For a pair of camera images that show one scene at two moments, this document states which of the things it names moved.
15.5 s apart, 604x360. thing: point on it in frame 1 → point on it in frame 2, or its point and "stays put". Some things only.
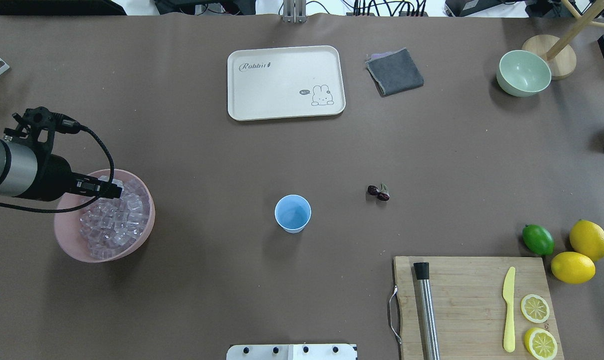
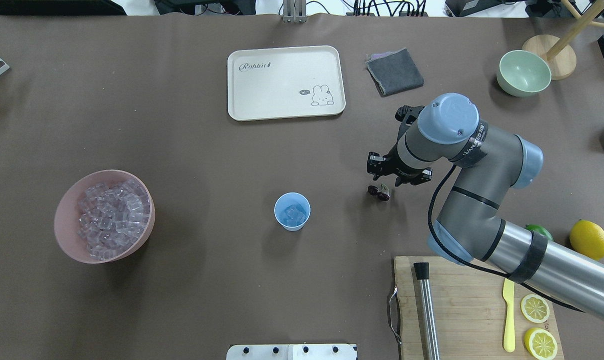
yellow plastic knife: [508, 294] stays put
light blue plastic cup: [292, 212] stays put
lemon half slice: [535, 308] stays put
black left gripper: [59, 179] → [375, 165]
